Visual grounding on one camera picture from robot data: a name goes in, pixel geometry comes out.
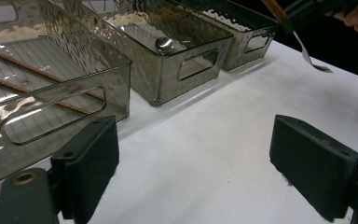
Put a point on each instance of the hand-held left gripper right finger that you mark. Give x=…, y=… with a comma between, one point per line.
x=313, y=165

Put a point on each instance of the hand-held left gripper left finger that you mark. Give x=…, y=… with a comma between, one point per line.
x=87, y=168

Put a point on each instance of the brown wooden chopstick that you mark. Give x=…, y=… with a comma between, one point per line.
x=6, y=85
x=28, y=63

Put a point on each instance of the smoky transparent plastic bin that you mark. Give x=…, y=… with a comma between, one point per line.
x=239, y=53
x=167, y=81
x=74, y=46

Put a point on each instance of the white table cover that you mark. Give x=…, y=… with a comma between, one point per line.
x=214, y=140

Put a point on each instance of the metal spoon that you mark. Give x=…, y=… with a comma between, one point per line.
x=164, y=44

